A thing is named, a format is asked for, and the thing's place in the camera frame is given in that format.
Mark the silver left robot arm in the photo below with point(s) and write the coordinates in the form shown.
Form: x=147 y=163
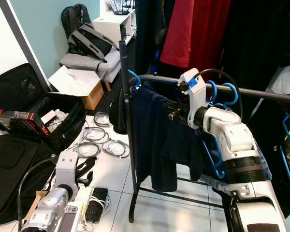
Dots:
x=48 y=208

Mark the navy hanging garment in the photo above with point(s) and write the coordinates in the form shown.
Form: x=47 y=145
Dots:
x=159 y=140

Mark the black metal clothes rack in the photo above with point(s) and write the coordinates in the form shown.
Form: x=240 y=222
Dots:
x=127 y=121

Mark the red hanging garment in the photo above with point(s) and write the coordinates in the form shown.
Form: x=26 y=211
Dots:
x=188 y=34

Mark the dark hanging coat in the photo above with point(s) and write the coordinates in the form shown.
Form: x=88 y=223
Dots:
x=150 y=24

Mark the white shelf unit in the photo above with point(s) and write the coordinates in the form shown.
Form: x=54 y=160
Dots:
x=108 y=29

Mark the grey cushioned chair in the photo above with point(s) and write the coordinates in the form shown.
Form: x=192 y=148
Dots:
x=82 y=62

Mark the grey messenger bag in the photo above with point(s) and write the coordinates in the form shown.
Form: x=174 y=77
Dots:
x=89 y=41

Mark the black router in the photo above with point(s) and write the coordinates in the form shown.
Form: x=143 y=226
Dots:
x=121 y=11

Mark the small white box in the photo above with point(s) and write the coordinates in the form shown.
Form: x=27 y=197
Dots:
x=48 y=117

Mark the open black suitcase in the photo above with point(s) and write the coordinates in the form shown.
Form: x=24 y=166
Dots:
x=14 y=89

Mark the red black box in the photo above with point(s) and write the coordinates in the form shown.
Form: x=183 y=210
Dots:
x=19 y=123

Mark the flat black bag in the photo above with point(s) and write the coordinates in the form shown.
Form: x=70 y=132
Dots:
x=14 y=164

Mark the white console box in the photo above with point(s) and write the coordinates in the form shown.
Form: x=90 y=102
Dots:
x=67 y=217

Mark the open cardboard box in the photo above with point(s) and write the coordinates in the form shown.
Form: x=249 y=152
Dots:
x=41 y=197

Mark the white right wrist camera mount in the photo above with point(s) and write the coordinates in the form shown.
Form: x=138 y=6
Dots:
x=194 y=92

